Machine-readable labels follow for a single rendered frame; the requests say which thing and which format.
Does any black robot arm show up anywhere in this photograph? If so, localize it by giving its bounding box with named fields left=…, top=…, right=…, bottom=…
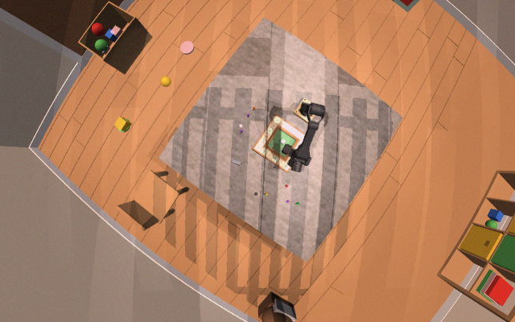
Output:
left=287, top=101, right=325, bottom=172

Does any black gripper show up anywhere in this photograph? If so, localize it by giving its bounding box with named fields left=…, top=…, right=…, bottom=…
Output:
left=282, top=144, right=311, bottom=166

